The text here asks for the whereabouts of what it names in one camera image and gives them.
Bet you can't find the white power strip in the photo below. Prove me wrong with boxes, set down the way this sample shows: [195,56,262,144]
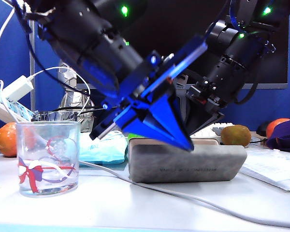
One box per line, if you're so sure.
[0,86,34,123]

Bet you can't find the black computer mouse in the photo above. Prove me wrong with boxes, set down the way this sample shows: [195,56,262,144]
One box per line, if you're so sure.
[255,121,271,137]

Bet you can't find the white hanging cable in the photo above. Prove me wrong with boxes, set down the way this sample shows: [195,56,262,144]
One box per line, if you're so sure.
[0,8,16,58]

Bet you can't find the white and grey keyboard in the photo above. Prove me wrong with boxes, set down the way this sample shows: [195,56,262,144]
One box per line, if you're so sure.
[190,122,235,138]

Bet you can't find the black computer monitor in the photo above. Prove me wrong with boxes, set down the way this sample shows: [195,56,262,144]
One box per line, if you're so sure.
[76,0,290,90]

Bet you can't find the grey suede glasses case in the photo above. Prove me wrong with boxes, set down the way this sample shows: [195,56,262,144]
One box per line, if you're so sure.
[128,137,247,184]

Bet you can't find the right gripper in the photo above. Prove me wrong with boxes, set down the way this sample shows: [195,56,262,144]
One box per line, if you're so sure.
[185,77,227,136]

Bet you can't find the silver robot figurine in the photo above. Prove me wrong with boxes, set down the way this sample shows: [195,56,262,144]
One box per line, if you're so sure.
[57,60,95,132]

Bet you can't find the glass cup with ribbon print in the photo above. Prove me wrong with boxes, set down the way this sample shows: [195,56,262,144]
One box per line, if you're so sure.
[15,120,81,198]

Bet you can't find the clear plastic document folder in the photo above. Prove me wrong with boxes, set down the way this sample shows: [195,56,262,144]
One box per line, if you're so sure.
[240,147,290,191]

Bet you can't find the brown kiwi fruit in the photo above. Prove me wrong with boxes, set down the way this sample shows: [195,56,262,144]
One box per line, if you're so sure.
[220,124,252,147]

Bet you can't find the black monitor cable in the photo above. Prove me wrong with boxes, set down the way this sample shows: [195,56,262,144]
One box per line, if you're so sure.
[52,105,104,114]

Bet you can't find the orange fruit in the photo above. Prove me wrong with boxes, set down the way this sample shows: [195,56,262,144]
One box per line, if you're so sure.
[0,122,17,158]
[265,117,290,138]

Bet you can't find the white charger adapter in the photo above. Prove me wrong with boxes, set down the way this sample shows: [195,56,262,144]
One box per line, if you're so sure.
[1,75,34,102]

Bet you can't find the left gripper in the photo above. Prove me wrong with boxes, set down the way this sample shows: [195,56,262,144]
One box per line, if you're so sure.
[89,36,208,152]

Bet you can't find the aluminium partition post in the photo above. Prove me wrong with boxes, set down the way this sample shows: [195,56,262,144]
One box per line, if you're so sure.
[29,19,36,112]

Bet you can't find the blue face mask pack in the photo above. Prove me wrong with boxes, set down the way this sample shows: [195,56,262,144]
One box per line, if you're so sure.
[78,130,128,165]

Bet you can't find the grey monitor stand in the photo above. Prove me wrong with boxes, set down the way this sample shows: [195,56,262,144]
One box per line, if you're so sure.
[175,74,188,126]

